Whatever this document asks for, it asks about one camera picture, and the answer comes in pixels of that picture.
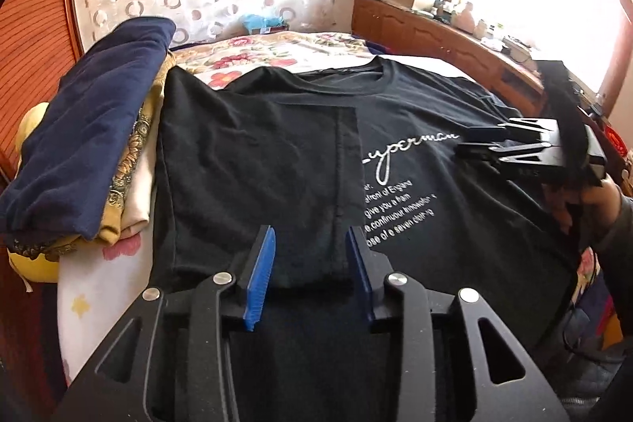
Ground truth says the wooden cabinet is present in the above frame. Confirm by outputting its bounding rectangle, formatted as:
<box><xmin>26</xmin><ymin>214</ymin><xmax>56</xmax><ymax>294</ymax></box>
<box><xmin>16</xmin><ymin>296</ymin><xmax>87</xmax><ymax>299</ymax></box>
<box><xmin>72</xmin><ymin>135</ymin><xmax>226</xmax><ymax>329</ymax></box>
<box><xmin>351</xmin><ymin>0</ymin><xmax>551</xmax><ymax>117</ymax></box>

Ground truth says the yellow plush pillow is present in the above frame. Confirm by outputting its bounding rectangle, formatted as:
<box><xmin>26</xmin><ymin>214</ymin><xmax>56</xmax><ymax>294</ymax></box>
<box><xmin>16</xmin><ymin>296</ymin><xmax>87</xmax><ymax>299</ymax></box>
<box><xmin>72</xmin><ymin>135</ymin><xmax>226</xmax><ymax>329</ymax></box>
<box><xmin>7</xmin><ymin>102</ymin><xmax>63</xmax><ymax>285</ymax></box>

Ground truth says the white floral bed sheet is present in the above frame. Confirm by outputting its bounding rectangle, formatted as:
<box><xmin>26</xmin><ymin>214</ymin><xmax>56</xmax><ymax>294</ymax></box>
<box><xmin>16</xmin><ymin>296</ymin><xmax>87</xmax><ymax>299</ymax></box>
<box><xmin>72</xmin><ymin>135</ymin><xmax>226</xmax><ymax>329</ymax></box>
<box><xmin>53</xmin><ymin>51</ymin><xmax>495</xmax><ymax>386</ymax></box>

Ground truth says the wooden slatted headboard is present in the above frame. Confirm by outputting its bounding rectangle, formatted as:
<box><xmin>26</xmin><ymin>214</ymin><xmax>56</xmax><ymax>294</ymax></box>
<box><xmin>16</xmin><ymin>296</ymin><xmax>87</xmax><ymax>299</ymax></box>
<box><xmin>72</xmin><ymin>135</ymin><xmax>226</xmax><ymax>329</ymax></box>
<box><xmin>0</xmin><ymin>0</ymin><xmax>88</xmax><ymax>185</ymax></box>

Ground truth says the pale small bottle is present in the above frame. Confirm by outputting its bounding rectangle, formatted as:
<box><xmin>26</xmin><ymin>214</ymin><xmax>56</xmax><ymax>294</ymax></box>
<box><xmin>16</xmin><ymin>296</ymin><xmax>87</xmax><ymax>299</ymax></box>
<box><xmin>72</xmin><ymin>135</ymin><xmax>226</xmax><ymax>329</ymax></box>
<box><xmin>454</xmin><ymin>1</ymin><xmax>476</xmax><ymax>26</ymax></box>

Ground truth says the black printed t-shirt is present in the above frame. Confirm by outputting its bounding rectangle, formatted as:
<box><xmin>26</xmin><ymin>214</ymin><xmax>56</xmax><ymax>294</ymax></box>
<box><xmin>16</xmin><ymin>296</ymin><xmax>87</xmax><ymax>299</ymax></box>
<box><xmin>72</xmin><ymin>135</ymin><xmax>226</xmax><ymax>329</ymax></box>
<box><xmin>148</xmin><ymin>55</ymin><xmax>593</xmax><ymax>422</ymax></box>

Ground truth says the yellow patterned folded cloth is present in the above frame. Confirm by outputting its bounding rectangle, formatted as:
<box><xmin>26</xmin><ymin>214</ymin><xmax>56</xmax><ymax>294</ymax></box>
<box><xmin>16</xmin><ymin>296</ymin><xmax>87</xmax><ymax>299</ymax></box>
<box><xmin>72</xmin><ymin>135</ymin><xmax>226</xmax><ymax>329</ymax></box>
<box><xmin>9</xmin><ymin>70</ymin><xmax>167</xmax><ymax>255</ymax></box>

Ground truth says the person's right hand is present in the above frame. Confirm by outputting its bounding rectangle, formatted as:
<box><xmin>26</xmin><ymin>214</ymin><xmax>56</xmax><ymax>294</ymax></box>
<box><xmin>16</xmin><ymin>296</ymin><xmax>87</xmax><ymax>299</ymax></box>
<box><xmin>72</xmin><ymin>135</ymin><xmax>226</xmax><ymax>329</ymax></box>
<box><xmin>545</xmin><ymin>181</ymin><xmax>622</xmax><ymax>251</ymax></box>

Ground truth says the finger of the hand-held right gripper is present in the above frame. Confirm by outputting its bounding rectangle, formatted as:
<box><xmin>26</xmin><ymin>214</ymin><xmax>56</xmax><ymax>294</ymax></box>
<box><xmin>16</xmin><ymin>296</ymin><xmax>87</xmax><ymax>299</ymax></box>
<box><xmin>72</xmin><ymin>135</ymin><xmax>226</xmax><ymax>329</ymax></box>
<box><xmin>466</xmin><ymin>117</ymin><xmax>558</xmax><ymax>147</ymax></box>
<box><xmin>454</xmin><ymin>141</ymin><xmax>555</xmax><ymax>168</ymax></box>

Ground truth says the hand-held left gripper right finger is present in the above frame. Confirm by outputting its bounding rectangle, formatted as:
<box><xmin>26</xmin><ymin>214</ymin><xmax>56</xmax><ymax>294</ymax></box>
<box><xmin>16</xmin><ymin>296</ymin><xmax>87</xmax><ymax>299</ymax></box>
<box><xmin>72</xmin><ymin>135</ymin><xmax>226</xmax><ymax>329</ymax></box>
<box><xmin>345</xmin><ymin>225</ymin><xmax>570</xmax><ymax>422</ymax></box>

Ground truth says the navy folded cloth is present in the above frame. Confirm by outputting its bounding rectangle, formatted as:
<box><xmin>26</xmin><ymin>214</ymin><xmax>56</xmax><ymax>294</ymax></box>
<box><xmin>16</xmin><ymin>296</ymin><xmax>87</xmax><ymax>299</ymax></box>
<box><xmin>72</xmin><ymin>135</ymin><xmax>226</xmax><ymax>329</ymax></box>
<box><xmin>0</xmin><ymin>17</ymin><xmax>178</xmax><ymax>241</ymax></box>

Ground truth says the person's right forearm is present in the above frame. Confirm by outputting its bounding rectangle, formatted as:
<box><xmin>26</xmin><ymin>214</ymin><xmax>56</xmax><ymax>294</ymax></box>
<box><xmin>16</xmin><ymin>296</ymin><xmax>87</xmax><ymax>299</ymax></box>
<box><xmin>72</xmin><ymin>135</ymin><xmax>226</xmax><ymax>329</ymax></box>
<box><xmin>590</xmin><ymin>192</ymin><xmax>633</xmax><ymax>265</ymax></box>

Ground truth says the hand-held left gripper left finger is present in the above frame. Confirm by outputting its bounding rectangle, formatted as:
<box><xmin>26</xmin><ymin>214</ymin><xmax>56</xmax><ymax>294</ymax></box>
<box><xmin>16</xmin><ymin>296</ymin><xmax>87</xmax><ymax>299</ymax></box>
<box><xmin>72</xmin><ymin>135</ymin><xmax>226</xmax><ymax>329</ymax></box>
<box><xmin>54</xmin><ymin>224</ymin><xmax>277</xmax><ymax>422</ymax></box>

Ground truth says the dark quilted clothing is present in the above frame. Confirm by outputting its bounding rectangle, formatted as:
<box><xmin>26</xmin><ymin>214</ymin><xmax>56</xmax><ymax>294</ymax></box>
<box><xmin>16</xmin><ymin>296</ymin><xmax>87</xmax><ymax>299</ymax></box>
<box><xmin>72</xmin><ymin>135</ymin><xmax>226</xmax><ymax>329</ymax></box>
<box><xmin>549</xmin><ymin>338</ymin><xmax>633</xmax><ymax>422</ymax></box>

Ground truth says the cream folded cloth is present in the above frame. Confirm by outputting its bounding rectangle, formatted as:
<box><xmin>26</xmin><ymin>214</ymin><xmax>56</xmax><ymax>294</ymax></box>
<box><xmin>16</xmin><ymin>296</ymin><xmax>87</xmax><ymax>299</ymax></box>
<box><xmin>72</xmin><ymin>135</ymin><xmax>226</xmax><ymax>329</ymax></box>
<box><xmin>118</xmin><ymin>139</ymin><xmax>162</xmax><ymax>241</ymax></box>

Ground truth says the beige floral blanket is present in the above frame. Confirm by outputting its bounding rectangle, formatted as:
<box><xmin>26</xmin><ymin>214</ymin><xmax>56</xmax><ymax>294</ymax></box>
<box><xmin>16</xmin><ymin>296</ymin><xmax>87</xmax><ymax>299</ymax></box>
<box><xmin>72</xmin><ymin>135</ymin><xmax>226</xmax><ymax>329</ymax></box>
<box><xmin>167</xmin><ymin>30</ymin><xmax>387</xmax><ymax>93</ymax></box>

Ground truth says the blue plastic packet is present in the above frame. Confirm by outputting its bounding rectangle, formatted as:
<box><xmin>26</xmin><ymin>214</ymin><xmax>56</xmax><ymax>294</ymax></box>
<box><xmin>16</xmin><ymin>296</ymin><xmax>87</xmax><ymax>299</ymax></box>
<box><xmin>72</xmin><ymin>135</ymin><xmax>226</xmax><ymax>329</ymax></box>
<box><xmin>241</xmin><ymin>11</ymin><xmax>288</xmax><ymax>36</ymax></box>

